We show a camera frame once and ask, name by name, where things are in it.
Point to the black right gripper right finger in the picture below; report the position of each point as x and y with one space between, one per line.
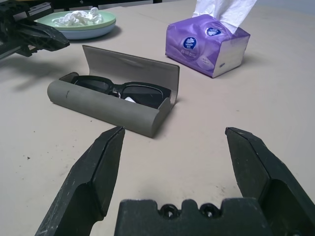
278 191

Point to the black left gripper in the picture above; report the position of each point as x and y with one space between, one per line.
9 27

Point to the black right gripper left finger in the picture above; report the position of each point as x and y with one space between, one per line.
81 186

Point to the white tissue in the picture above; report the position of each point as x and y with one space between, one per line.
76 18

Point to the green plate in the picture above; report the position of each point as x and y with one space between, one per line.
108 18

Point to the grey glasses case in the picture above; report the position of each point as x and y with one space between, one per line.
103 108

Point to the black sunglasses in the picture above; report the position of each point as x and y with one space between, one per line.
137 92

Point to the blue plate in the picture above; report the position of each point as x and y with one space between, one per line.
86 33

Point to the purple tissue pack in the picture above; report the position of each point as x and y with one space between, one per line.
197 49

